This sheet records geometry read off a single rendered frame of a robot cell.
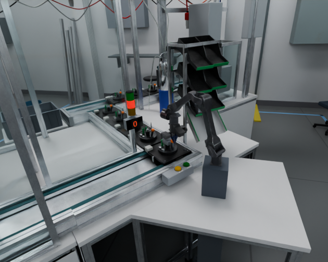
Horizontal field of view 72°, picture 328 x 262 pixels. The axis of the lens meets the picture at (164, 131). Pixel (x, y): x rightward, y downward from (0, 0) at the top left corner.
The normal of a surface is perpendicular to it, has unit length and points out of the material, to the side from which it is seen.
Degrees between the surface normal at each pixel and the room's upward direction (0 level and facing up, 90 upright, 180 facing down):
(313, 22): 90
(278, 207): 0
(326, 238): 0
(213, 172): 90
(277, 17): 90
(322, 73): 90
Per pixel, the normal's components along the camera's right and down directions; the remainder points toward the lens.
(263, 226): -0.04, -0.90
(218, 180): -0.27, 0.44
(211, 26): 0.60, 0.33
